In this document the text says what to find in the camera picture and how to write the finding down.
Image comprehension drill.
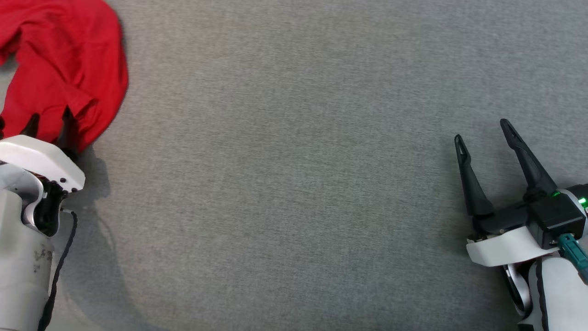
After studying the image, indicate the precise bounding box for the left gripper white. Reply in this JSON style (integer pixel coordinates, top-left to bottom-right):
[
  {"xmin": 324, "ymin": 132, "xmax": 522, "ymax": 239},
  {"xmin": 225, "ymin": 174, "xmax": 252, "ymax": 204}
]
[{"xmin": 0, "ymin": 107, "xmax": 86, "ymax": 194}]

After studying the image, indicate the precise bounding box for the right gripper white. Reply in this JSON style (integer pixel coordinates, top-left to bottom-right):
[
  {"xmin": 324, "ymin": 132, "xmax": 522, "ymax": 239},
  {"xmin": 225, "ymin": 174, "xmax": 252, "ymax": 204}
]
[{"xmin": 454, "ymin": 119, "xmax": 560, "ymax": 268}]

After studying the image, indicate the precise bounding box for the plain red garment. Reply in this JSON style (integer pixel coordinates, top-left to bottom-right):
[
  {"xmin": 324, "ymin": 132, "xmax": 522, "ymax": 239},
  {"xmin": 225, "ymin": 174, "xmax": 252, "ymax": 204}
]
[{"xmin": 0, "ymin": 0, "xmax": 130, "ymax": 153}]

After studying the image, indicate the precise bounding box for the grey fabric sofa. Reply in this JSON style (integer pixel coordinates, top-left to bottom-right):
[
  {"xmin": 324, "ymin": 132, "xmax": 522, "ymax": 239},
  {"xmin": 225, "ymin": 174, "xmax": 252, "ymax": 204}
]
[{"xmin": 0, "ymin": 0, "xmax": 588, "ymax": 331}]

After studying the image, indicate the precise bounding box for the teal right camera connector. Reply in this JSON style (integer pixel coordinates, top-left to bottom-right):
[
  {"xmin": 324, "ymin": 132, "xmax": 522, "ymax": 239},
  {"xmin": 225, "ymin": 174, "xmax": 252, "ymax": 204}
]
[{"xmin": 558, "ymin": 233, "xmax": 588, "ymax": 282}]

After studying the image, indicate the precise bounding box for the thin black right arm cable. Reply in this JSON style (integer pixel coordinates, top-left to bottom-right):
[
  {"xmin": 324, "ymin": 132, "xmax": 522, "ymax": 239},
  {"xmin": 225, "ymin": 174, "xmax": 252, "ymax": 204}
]
[{"xmin": 534, "ymin": 261, "xmax": 551, "ymax": 325}]

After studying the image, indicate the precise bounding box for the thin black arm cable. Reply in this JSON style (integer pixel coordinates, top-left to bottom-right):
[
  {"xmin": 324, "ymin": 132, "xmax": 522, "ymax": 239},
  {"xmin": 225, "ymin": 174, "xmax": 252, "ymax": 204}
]
[
  {"xmin": 534, "ymin": 261, "xmax": 551, "ymax": 325},
  {"xmin": 38, "ymin": 208, "xmax": 79, "ymax": 331}
]

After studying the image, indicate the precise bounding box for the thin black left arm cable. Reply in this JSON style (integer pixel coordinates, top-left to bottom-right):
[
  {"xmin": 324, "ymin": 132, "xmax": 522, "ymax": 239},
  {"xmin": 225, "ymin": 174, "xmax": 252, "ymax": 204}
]
[{"xmin": 38, "ymin": 208, "xmax": 79, "ymax": 331}]

